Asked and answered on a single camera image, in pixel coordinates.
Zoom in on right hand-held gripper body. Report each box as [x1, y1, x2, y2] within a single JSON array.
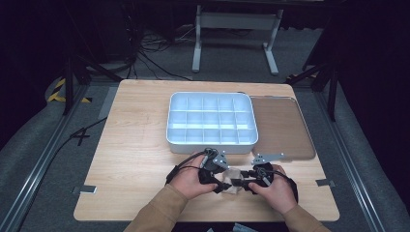
[[250, 152, 286, 189]]

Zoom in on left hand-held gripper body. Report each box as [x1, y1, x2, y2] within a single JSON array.
[[197, 147, 231, 187]]

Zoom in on beige sock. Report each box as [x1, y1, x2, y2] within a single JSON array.
[[221, 168, 247, 196]]

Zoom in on person's right hand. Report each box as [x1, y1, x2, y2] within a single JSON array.
[[247, 163, 300, 216]]

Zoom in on person's left hand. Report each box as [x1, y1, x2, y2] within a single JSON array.
[[168, 154, 220, 201]]

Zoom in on person's blue jeans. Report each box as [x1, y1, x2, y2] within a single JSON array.
[[206, 222, 259, 232]]

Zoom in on white divided storage box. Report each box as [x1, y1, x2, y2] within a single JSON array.
[[165, 91, 260, 156]]

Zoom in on brown translucent box lid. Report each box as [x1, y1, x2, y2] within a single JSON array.
[[249, 95, 317, 161]]

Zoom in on grey tape piece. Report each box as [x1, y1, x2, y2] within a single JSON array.
[[72, 185, 98, 195], [314, 178, 337, 189]]

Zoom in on black tripod stand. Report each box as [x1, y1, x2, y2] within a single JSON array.
[[61, 52, 124, 116], [285, 59, 340, 123]]

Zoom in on grey floor tape strip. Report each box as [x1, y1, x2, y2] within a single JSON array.
[[97, 85, 120, 121]]

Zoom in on yellow black hazard tape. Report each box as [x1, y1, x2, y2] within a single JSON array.
[[47, 77, 94, 104]]

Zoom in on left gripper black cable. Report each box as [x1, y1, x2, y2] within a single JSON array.
[[163, 147, 217, 187]]

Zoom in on aluminium floor rail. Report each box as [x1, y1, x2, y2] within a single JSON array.
[[312, 90, 388, 232], [0, 84, 91, 232]]

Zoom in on bundle of black floor cables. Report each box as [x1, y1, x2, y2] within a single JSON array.
[[125, 18, 194, 82]]

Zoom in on white metal table frame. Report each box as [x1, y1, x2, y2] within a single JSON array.
[[190, 4, 285, 77]]

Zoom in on black floor cable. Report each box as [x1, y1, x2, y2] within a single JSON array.
[[44, 116, 108, 168]]

